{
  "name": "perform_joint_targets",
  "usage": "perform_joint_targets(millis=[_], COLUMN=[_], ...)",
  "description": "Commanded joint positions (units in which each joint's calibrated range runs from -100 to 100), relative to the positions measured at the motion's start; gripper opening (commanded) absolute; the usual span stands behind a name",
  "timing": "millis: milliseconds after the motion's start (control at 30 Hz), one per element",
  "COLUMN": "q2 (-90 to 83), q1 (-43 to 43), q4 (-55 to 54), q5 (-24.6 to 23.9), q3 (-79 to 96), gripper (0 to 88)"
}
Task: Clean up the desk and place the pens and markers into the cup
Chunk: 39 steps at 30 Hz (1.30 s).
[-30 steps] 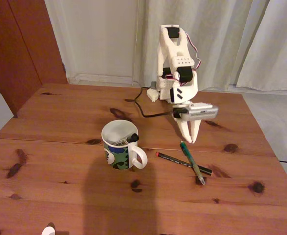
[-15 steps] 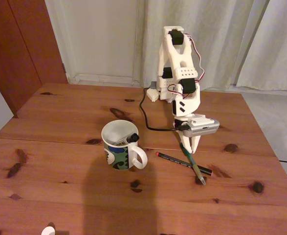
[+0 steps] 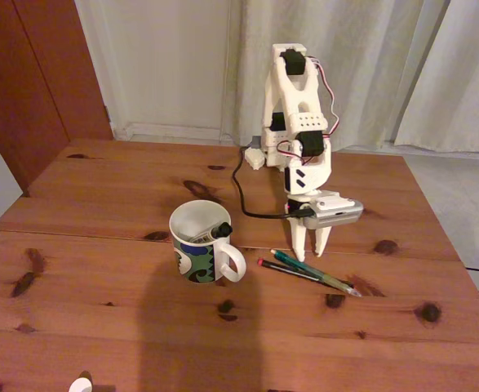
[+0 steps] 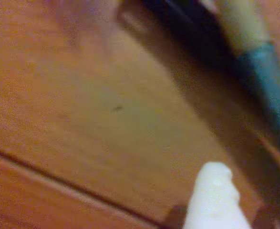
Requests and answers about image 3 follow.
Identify silver camera box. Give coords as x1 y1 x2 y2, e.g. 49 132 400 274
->
302 194 365 231

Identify green mechanical pencil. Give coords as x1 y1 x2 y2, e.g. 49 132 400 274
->
270 248 362 298

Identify black pen red ends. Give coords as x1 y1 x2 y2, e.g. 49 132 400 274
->
257 257 354 290

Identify black camera cable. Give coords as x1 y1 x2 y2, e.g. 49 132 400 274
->
231 145 312 221

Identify white curtain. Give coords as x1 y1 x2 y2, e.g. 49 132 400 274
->
222 0 455 152
393 0 479 154

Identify white mug green blue pattern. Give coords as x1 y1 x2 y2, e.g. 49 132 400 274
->
168 199 247 286

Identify white marker black cap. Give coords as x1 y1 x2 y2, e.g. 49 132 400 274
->
188 221 233 245

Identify brown wooden door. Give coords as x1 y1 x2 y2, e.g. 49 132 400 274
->
0 0 113 197

